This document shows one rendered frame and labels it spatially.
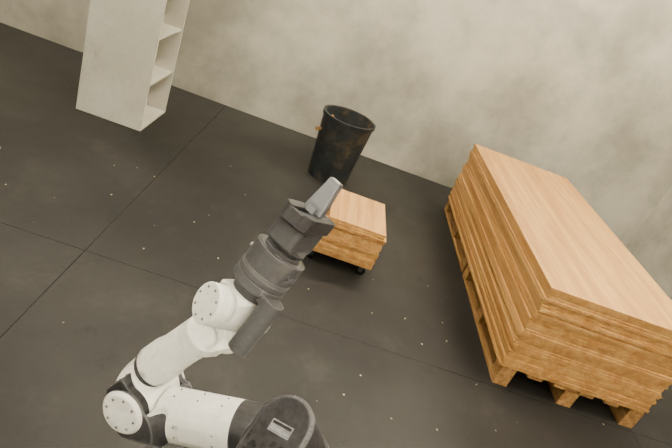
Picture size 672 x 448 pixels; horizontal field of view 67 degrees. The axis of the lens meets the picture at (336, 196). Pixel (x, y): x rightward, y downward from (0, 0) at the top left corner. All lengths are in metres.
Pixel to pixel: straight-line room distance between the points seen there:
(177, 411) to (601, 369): 3.07
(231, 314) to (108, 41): 4.10
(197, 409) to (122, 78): 4.05
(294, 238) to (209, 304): 0.16
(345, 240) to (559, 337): 1.48
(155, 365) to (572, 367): 2.99
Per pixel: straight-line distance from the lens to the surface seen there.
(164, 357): 0.91
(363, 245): 3.61
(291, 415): 0.86
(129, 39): 4.68
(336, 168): 4.85
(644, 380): 3.86
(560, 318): 3.36
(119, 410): 0.97
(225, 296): 0.79
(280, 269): 0.76
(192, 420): 0.93
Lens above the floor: 2.03
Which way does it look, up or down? 25 degrees down
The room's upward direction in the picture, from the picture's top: 22 degrees clockwise
